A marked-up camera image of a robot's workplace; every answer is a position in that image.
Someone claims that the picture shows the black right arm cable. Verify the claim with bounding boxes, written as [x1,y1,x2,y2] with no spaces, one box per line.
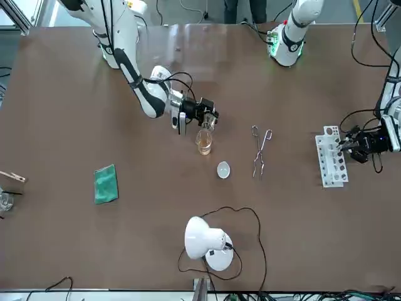
[142,71,195,105]

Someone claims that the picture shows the white test tube rack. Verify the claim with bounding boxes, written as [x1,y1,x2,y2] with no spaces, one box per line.
[314,125,350,189]

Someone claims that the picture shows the small white porcelain dish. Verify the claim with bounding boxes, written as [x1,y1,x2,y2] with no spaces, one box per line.
[216,161,232,180]

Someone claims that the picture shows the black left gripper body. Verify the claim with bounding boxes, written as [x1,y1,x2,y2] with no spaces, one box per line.
[357,127,392,157]

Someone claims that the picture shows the aluminium frame post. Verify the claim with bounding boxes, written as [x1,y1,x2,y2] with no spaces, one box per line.
[192,277,212,301]

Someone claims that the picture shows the small glass jar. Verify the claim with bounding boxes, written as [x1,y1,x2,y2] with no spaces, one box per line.
[0,191,15,219]

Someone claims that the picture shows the metal crucible tongs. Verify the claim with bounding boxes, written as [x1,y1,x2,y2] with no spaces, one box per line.
[251,125,273,181]

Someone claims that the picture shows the wooden test tube clamp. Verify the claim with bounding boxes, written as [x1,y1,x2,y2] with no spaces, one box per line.
[0,170,27,184]

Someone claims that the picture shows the person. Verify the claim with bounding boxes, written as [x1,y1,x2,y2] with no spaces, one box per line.
[223,0,268,24]

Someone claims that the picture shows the white desk lamp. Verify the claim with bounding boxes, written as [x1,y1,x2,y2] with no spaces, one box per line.
[184,216,236,272]

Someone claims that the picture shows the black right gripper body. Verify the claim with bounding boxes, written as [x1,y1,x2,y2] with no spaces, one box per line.
[182,98,201,120]

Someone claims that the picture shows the glass beaker with amber liquid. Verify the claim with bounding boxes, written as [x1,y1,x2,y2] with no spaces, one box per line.
[195,129,215,156]

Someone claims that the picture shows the black lamp cable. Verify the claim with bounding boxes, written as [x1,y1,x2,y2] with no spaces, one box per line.
[177,206,268,294]

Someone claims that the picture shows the small glass beaker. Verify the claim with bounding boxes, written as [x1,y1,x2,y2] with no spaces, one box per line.
[200,116,217,131]

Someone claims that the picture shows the folded green cloth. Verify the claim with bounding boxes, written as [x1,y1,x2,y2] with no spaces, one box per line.
[93,163,120,206]

